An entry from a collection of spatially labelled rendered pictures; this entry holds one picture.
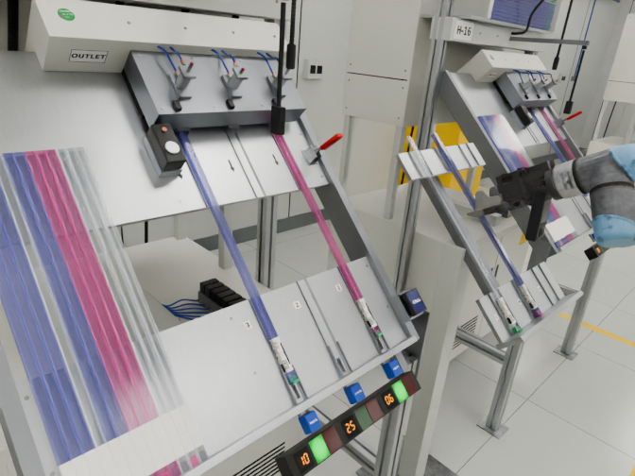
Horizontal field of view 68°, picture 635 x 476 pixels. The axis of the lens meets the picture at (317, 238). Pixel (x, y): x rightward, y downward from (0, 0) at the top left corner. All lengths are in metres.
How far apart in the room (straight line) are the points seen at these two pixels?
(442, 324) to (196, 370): 0.76
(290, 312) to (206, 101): 0.41
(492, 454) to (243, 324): 1.28
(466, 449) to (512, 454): 0.16
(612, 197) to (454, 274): 0.42
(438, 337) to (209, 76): 0.88
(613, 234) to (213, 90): 0.78
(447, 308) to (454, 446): 0.70
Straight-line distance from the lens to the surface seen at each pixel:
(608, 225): 1.02
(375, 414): 0.93
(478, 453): 1.89
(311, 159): 1.04
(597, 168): 1.07
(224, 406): 0.76
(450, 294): 1.28
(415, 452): 1.61
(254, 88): 1.01
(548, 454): 2.00
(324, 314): 0.89
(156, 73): 0.92
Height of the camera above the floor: 1.27
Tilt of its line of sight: 22 degrees down
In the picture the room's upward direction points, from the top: 5 degrees clockwise
